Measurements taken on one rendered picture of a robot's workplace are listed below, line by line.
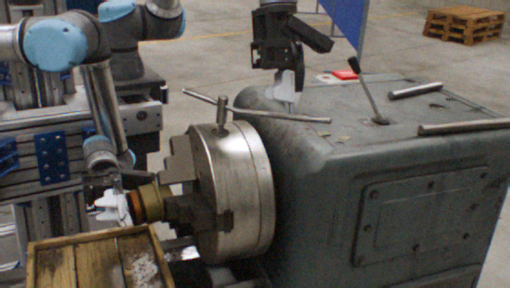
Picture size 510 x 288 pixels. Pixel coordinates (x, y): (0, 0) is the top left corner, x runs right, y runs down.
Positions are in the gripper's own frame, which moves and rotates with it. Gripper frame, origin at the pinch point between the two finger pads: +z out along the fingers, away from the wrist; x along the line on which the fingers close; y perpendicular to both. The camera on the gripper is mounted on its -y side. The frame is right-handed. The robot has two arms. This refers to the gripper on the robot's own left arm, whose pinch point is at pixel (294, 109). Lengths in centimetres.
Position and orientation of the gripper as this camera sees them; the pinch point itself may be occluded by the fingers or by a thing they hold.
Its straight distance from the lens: 96.2
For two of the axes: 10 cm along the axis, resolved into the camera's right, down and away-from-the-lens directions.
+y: -9.3, 1.1, -3.6
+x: 3.7, 1.0, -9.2
